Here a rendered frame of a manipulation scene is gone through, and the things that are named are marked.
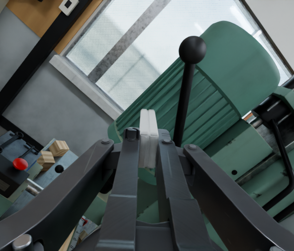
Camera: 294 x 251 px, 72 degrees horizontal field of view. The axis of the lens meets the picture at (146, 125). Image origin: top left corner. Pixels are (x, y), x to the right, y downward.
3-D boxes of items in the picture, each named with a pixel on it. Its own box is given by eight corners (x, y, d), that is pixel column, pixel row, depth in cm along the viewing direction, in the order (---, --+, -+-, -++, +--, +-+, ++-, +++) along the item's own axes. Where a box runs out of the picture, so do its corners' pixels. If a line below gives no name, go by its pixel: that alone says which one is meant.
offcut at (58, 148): (62, 156, 74) (69, 149, 73) (52, 156, 70) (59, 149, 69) (58, 148, 75) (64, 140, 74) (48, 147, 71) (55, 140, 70)
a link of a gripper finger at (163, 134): (158, 155, 14) (201, 158, 14) (155, 128, 19) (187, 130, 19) (156, 173, 14) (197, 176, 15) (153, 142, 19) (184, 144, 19)
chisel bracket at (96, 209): (67, 185, 54) (87, 166, 52) (106, 214, 57) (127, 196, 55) (55, 205, 47) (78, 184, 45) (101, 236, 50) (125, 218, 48)
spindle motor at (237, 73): (112, 116, 53) (204, 23, 45) (158, 158, 57) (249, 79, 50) (97, 147, 36) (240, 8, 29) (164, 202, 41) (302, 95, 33)
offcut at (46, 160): (36, 171, 60) (45, 162, 59) (32, 159, 62) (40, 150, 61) (47, 171, 63) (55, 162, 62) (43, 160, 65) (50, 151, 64)
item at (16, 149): (1, 139, 51) (13, 125, 50) (38, 165, 54) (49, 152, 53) (-44, 167, 39) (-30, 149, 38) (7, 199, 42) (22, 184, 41)
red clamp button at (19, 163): (17, 157, 44) (19, 154, 44) (28, 166, 45) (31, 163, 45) (8, 165, 41) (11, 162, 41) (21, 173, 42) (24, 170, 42)
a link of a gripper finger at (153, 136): (148, 135, 15) (158, 135, 15) (147, 108, 22) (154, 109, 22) (146, 169, 16) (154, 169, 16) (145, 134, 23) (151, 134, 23)
